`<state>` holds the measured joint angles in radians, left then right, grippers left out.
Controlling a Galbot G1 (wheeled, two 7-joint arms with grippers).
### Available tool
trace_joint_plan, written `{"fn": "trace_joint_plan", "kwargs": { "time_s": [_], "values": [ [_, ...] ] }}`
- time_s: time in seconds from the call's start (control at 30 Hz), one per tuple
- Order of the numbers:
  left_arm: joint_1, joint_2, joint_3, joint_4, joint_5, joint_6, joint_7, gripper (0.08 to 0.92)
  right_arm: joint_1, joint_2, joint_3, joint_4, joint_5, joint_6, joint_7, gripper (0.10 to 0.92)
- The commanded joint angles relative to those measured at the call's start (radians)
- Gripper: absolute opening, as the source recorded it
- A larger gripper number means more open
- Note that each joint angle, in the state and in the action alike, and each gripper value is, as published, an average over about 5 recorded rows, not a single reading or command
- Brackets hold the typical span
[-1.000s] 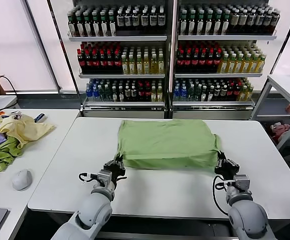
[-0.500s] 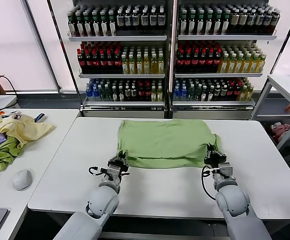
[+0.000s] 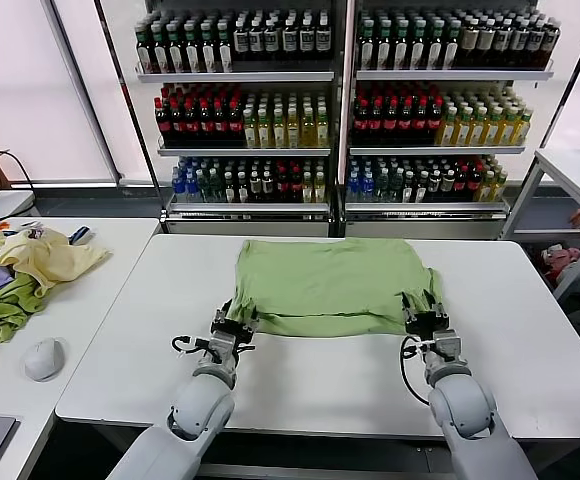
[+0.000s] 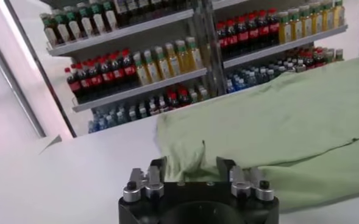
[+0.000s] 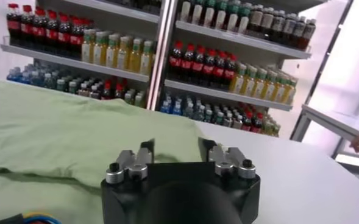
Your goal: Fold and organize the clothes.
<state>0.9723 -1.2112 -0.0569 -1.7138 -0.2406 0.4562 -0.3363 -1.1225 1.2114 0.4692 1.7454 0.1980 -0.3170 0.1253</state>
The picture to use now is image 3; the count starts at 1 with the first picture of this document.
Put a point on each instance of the beige label dark bottle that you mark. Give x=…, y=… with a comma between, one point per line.
x=501, y=42
x=467, y=42
x=485, y=42
x=518, y=42
x=550, y=42
x=535, y=42

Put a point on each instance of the white metal rack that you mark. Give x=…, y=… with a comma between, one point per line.
x=570, y=175

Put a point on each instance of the pink plush toy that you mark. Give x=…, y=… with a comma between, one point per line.
x=560, y=257

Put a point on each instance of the grey computer mouse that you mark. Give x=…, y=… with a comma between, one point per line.
x=45, y=360

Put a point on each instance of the small dark green bottle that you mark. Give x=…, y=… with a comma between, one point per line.
x=382, y=186
x=203, y=187
x=396, y=186
x=215, y=187

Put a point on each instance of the blue white striped item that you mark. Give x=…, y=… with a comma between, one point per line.
x=81, y=235

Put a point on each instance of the small blue drink bottle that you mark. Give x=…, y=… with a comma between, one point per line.
x=191, y=187
x=368, y=186
x=176, y=187
x=354, y=186

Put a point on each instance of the red cap cola bottle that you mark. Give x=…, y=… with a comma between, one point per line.
x=177, y=125
x=420, y=122
x=191, y=125
x=220, y=125
x=360, y=122
x=206, y=125
x=391, y=122
x=376, y=122
x=162, y=125
x=434, y=122
x=405, y=122
x=234, y=125

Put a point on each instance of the small red cola bottle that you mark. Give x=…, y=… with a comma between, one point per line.
x=296, y=187
x=461, y=186
x=474, y=186
x=282, y=187

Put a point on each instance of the white label black bottle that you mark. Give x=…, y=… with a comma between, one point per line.
x=289, y=42
x=256, y=42
x=323, y=42
x=271, y=42
x=240, y=42
x=306, y=42

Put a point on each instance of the light green printed T-shirt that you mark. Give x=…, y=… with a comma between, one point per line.
x=330, y=280

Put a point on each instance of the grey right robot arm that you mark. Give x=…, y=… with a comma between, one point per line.
x=470, y=415

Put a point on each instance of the green cap dark bottle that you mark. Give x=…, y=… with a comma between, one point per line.
x=366, y=50
x=176, y=55
x=209, y=55
x=144, y=55
x=192, y=55
x=451, y=50
x=417, y=50
x=383, y=50
x=160, y=55
x=400, y=50
x=434, y=50
x=225, y=55

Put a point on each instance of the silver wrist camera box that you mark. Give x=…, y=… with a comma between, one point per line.
x=221, y=346
x=447, y=345

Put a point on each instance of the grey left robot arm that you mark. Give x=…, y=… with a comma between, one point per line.
x=195, y=410

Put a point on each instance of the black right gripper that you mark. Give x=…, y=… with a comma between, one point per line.
x=425, y=324

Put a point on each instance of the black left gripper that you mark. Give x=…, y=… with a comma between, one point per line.
x=242, y=337

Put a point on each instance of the small yellow juice bottle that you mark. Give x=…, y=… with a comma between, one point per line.
x=496, y=186
x=485, y=186
x=308, y=187
x=320, y=187

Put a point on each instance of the pale yellow garment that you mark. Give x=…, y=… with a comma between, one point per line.
x=55, y=260

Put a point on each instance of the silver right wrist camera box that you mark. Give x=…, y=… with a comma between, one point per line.
x=447, y=345

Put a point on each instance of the crumpled green garment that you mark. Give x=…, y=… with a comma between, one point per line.
x=5, y=310

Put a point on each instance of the small white label bottle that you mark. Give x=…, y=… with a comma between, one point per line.
x=421, y=186
x=435, y=186
x=448, y=186
x=409, y=186
x=242, y=187
x=267, y=187
x=229, y=187
x=255, y=187

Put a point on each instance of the metal drinks shelf unit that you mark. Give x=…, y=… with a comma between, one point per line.
x=235, y=78
x=450, y=76

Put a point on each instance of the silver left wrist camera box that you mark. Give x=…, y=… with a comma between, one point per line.
x=221, y=346

